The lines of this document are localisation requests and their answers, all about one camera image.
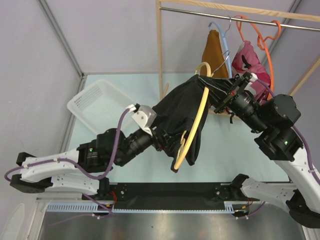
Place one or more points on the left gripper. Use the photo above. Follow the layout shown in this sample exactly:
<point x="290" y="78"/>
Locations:
<point x="166" y="137"/>

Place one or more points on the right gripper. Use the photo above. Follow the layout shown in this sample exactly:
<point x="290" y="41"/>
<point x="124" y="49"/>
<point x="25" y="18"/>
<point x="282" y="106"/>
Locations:
<point x="222" y="91"/>

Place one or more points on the wooden clothes hanger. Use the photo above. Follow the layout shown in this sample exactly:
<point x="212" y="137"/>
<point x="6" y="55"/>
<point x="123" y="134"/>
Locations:
<point x="185" y="144"/>

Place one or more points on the black trousers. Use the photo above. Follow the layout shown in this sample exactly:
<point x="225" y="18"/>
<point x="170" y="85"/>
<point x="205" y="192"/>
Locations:
<point x="175" y="115"/>

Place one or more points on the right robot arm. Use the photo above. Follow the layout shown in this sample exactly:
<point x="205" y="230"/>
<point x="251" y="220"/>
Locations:
<point x="274" y="123"/>

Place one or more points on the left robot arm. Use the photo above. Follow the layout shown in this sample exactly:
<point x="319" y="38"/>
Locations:
<point x="83" y="169"/>

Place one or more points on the orange hanger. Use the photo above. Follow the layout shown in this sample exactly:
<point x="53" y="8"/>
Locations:
<point x="261" y="42"/>

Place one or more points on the light blue hanger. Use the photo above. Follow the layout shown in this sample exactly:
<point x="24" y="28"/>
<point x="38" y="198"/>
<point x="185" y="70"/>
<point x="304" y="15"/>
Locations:
<point x="222" y="35"/>

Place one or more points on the mustard brown garment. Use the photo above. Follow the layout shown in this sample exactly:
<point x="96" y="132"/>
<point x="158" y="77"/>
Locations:
<point x="213" y="55"/>

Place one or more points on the pink patterned garment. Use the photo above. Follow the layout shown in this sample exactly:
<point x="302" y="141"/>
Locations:
<point x="246" y="60"/>

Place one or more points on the white plastic basket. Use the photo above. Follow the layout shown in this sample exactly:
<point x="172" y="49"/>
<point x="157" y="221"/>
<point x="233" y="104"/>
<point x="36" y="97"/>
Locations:
<point x="99" y="106"/>

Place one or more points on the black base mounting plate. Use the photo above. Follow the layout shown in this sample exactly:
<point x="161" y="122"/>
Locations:
<point x="198" y="196"/>

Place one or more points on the metal hanging rod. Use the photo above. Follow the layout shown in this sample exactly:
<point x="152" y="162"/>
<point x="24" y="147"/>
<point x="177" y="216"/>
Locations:
<point x="242" y="20"/>

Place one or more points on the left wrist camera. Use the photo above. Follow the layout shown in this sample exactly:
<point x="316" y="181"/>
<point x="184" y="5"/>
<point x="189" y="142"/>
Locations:
<point x="143" y="116"/>

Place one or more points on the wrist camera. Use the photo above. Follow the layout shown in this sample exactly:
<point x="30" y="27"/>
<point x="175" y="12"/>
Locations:
<point x="143" y="116"/>
<point x="254" y="86"/>

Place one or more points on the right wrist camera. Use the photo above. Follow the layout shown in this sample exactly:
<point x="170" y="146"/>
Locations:
<point x="254" y="86"/>

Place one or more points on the slotted cable duct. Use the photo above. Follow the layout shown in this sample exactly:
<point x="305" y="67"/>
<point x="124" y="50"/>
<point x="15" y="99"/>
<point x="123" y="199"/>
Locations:
<point x="88" y="207"/>

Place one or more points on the wooden clothes rack frame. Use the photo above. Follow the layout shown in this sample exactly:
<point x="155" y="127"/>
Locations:
<point x="291" y="15"/>

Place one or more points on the aluminium frame rail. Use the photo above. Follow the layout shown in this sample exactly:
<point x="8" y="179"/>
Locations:
<point x="59" y="200"/>

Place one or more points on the aluminium corner post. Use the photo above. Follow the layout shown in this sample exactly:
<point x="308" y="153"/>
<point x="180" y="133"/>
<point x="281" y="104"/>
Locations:
<point x="49" y="15"/>

